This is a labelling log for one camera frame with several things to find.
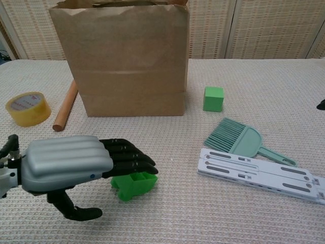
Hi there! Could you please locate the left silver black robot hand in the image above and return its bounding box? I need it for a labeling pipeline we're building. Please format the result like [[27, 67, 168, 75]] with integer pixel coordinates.
[[19, 136, 158, 221]]

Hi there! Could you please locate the green plastic compartment block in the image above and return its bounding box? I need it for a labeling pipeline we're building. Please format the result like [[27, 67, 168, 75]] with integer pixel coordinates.
[[110, 172, 158, 203]]

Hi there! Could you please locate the brown paper bag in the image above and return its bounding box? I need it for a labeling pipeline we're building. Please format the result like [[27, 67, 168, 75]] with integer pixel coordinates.
[[48, 0, 191, 117]]

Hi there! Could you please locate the yellow packing tape roll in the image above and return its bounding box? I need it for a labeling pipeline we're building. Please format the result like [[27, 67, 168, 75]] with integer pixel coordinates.
[[5, 91, 52, 127]]

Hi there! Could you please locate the wooden dowel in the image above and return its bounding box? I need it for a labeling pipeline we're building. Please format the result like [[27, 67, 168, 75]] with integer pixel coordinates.
[[52, 80, 79, 132]]

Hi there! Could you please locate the woven folding screen panel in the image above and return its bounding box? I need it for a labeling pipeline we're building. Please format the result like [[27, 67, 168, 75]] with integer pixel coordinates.
[[0, 0, 68, 61], [307, 22, 325, 59], [186, 0, 233, 59], [224, 0, 323, 59]]

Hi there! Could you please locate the teal mini dustpan brush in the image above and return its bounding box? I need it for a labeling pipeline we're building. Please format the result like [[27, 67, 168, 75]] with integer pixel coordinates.
[[204, 117, 298, 168]]

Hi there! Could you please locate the white folding laptop stand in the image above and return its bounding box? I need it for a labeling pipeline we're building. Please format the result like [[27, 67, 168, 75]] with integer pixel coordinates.
[[197, 148, 325, 205]]

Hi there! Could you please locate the green cube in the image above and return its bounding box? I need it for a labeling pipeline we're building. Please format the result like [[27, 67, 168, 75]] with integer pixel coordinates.
[[203, 86, 225, 112]]

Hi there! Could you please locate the beige woven tablecloth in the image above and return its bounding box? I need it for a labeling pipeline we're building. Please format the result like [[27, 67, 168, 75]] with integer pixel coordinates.
[[0, 58, 325, 244]]

